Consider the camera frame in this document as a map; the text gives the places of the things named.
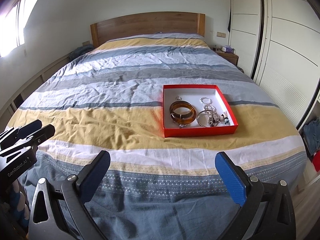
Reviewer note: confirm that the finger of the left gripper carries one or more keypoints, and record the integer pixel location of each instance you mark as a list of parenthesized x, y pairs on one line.
[(25, 129), (34, 139)]

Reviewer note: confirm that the purple tissue box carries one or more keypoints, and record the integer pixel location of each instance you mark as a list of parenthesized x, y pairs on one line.
[(227, 49)]

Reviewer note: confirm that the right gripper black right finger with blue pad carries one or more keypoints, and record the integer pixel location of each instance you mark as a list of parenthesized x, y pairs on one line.
[(268, 206)]

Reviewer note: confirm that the hand in blue glove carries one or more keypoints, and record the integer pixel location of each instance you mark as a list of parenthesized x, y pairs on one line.
[(18, 207)]

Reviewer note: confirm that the red object on floor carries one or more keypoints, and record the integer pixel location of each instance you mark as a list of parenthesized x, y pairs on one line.
[(316, 161)]

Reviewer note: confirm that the white sliding wardrobe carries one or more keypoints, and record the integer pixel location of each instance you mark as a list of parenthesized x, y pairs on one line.
[(277, 42)]

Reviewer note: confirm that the amber bangle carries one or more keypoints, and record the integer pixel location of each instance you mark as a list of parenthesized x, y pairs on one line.
[(181, 104)]

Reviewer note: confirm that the dark blue pillow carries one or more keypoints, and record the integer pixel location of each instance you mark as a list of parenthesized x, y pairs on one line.
[(80, 51)]

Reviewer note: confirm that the silver watch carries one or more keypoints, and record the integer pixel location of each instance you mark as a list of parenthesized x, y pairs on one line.
[(181, 125)]

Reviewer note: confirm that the blue clothes pile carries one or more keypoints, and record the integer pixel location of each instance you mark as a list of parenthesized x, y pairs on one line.
[(311, 133)]

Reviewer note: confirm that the striped bed duvet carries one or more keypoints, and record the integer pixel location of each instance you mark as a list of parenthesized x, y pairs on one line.
[(156, 187)]

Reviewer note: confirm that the wall light switch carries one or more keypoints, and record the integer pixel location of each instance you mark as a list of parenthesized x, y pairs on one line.
[(219, 34)]

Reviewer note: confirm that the silver oval bangle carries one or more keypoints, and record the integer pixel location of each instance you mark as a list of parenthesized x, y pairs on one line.
[(206, 118)]

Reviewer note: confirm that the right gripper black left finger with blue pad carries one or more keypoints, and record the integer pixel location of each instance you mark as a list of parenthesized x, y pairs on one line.
[(46, 217)]

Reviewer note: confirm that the wooden nightstand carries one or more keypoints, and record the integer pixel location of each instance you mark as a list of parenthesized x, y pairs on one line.
[(230, 57)]

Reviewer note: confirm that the red white shallow box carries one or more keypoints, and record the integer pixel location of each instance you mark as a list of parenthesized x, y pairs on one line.
[(201, 97)]

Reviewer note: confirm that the wooden headboard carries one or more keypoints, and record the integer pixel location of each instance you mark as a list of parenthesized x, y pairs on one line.
[(147, 23)]

